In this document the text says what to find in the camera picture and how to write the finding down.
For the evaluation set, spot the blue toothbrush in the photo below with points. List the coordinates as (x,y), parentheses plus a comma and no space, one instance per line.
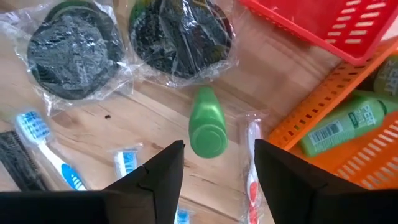
(34,124)
(126,161)

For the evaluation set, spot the green travel shampoo bottle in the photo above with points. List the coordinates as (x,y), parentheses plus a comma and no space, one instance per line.
(342,124)
(388,77)
(206,124)

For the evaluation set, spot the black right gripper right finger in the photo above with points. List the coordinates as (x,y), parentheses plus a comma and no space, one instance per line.
(311,205)

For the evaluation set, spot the black comb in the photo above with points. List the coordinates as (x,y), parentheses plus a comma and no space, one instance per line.
(15,161)

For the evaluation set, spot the orange plastic basket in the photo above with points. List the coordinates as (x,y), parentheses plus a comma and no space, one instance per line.
(311,105)

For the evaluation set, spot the red plastic basket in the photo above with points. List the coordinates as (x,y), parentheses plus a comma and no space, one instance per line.
(311,18)

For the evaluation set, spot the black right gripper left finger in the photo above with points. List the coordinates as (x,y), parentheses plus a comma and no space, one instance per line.
(93,208)

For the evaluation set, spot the black bagged hair net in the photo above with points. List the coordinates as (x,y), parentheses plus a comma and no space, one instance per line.
(71,56)
(180,37)

